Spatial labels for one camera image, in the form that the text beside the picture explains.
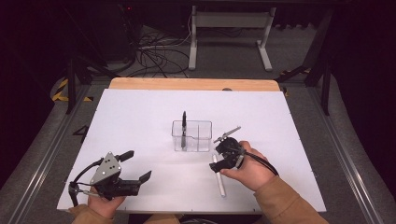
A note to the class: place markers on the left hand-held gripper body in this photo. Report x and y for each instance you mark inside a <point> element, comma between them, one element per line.
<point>107,169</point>

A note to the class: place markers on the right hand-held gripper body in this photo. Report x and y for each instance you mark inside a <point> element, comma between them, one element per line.
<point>232,149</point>

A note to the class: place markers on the white pen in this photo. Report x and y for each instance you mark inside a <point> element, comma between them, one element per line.
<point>221,185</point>

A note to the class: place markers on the clear plastic organizer box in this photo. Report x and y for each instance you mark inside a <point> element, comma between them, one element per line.
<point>199,137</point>

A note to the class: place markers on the black pen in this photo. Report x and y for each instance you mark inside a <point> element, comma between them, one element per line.
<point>184,130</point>

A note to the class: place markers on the person's right hand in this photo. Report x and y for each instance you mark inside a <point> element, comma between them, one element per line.
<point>252,171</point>

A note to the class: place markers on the person's left hand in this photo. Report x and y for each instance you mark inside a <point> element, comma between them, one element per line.
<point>104,207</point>

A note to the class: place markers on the person's lap tan clothing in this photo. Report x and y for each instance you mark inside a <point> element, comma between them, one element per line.
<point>162,219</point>

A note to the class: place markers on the white board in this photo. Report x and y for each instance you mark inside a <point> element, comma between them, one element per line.
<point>140,109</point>

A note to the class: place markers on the wooden table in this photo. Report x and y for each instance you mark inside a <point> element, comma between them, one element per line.
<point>186,84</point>

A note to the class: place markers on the black metal stand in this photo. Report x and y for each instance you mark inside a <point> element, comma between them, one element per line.
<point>325,87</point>
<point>71,84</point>

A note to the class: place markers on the yellow black hazard tape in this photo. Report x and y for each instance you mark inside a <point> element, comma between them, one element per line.
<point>60,91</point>

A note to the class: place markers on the black equipment cabinet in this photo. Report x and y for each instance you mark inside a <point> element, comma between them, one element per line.
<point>120,28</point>

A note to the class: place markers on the small black triangular bracket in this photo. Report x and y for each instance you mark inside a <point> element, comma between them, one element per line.
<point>82,130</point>

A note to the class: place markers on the aluminium rail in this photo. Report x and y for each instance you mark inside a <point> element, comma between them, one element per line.
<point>345,158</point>
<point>46,158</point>

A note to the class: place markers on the white desk frame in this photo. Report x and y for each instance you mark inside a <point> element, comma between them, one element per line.
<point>230,19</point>

